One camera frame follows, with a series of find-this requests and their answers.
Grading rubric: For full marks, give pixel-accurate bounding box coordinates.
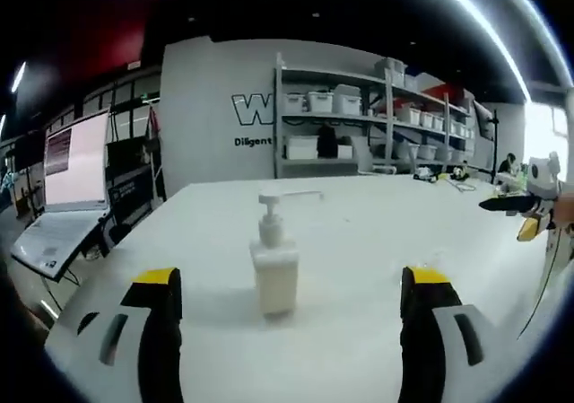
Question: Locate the person's right hand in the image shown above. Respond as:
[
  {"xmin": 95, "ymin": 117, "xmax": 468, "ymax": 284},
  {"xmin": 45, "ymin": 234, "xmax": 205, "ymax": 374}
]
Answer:
[{"xmin": 552, "ymin": 193, "xmax": 574, "ymax": 234}]

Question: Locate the clutter of small objects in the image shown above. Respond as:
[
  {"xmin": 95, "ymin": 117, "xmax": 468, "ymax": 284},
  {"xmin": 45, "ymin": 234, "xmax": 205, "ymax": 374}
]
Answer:
[{"xmin": 411, "ymin": 164, "xmax": 477, "ymax": 194}]

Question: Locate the grey metal shelf unit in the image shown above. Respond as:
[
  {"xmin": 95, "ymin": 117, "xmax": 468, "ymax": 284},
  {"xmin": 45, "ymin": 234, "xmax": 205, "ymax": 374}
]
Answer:
[{"xmin": 273, "ymin": 51, "xmax": 477, "ymax": 180}]

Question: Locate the row of white storage boxes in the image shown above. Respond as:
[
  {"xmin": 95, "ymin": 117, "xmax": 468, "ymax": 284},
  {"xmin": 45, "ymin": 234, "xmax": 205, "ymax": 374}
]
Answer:
[{"xmin": 283, "ymin": 57, "xmax": 476, "ymax": 165}]

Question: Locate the black tripod stand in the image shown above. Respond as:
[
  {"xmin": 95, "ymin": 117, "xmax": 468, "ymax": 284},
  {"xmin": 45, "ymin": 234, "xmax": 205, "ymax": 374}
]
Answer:
[{"xmin": 489, "ymin": 108, "xmax": 500, "ymax": 185}]

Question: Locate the white pump bottle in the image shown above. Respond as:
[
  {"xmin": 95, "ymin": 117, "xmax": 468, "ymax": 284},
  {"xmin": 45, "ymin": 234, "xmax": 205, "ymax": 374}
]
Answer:
[{"xmin": 248, "ymin": 188, "xmax": 326, "ymax": 320}]

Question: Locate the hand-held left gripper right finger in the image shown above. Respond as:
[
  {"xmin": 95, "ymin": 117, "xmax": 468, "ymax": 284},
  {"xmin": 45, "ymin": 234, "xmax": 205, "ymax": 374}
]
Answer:
[{"xmin": 397, "ymin": 266, "xmax": 535, "ymax": 403}]

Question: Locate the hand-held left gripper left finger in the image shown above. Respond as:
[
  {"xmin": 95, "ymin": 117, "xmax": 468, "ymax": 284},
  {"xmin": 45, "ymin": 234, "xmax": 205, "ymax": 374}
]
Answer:
[{"xmin": 43, "ymin": 267, "xmax": 185, "ymax": 403}]

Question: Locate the yellow-green cable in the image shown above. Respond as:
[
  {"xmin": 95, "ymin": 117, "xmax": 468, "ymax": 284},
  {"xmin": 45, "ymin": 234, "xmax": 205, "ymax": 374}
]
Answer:
[{"xmin": 517, "ymin": 227, "xmax": 567, "ymax": 342}]

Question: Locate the black bag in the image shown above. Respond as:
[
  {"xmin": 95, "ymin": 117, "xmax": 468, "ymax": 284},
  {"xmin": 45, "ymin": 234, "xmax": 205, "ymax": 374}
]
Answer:
[{"xmin": 316, "ymin": 124, "xmax": 338, "ymax": 159}]

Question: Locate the open silver laptop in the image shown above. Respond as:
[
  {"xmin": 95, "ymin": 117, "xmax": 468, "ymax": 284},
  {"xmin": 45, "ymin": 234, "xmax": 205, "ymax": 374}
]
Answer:
[{"xmin": 9, "ymin": 108, "xmax": 112, "ymax": 284}]

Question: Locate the dark sign board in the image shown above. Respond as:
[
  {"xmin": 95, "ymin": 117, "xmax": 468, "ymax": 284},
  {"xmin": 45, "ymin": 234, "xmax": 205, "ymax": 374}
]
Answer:
[{"xmin": 106, "ymin": 171, "xmax": 157, "ymax": 227}]

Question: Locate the ceiling light strip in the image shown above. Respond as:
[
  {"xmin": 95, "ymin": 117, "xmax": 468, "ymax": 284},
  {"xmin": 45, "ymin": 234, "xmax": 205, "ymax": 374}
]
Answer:
[{"xmin": 419, "ymin": 0, "xmax": 574, "ymax": 104}]

